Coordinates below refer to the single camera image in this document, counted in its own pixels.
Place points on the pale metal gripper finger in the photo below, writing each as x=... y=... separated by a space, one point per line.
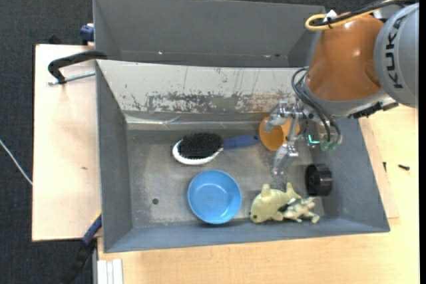
x=278 y=161
x=292 y=151

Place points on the orange plastic cup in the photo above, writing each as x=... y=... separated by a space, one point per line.
x=273 y=138

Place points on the black round cap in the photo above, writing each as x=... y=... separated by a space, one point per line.
x=317 y=179

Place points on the pale green toy dolphin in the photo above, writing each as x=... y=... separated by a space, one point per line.
x=268 y=204

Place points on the pale toy animal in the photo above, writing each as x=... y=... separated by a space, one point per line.
x=301 y=211

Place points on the blue plastic bowl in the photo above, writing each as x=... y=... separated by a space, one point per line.
x=214 y=196

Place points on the small black screw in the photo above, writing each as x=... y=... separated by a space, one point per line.
x=404 y=167

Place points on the grey metal bin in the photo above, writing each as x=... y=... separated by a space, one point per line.
x=159 y=189

